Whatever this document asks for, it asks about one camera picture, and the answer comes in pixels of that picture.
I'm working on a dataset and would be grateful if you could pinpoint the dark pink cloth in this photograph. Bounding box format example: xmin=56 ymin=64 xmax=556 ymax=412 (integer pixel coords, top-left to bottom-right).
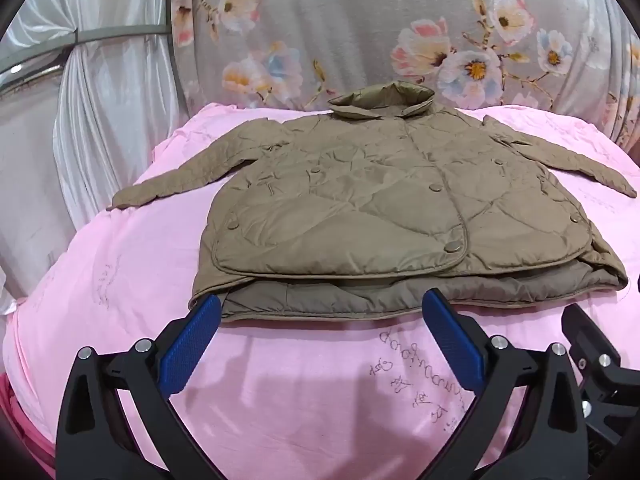
xmin=0 ymin=372 xmax=56 ymax=476

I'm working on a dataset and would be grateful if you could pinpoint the grey floral blanket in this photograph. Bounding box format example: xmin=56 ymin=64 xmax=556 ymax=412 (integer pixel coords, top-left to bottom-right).
xmin=170 ymin=0 xmax=640 ymax=156

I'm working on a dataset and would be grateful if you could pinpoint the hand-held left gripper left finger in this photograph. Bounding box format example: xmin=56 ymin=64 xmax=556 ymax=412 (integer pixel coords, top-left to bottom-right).
xmin=56 ymin=294 xmax=223 ymax=480

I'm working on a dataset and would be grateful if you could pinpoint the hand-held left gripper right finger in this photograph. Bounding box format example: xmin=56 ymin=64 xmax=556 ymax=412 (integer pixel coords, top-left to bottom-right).
xmin=410 ymin=290 xmax=591 ymax=480

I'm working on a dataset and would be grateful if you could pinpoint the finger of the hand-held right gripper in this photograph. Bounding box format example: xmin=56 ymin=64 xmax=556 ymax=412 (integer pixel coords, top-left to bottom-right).
xmin=561 ymin=304 xmax=623 ymax=386

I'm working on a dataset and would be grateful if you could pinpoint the white satin curtain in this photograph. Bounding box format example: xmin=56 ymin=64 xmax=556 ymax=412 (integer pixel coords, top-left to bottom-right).
xmin=0 ymin=0 xmax=188 ymax=311

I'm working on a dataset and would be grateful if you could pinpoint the pink printed bed sheet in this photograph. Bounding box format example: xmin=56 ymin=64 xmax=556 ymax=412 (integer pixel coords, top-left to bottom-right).
xmin=0 ymin=101 xmax=640 ymax=480

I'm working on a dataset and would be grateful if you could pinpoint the khaki quilted jacket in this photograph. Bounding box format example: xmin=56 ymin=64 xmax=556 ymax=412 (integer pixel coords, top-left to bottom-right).
xmin=106 ymin=84 xmax=633 ymax=322

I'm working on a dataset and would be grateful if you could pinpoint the grey metal rail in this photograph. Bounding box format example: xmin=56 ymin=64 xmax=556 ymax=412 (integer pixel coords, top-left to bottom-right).
xmin=0 ymin=21 xmax=172 ymax=86

